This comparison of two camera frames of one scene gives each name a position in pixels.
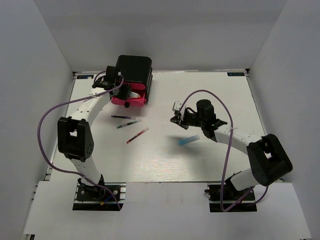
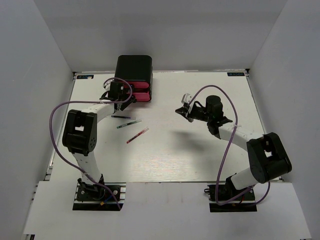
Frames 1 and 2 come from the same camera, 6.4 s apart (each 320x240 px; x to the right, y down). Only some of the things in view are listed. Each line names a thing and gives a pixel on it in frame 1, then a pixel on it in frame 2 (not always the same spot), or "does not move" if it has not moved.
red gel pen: [136, 136] does not move
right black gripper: [181, 120] -> [184, 111]
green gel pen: [136, 121] does not move
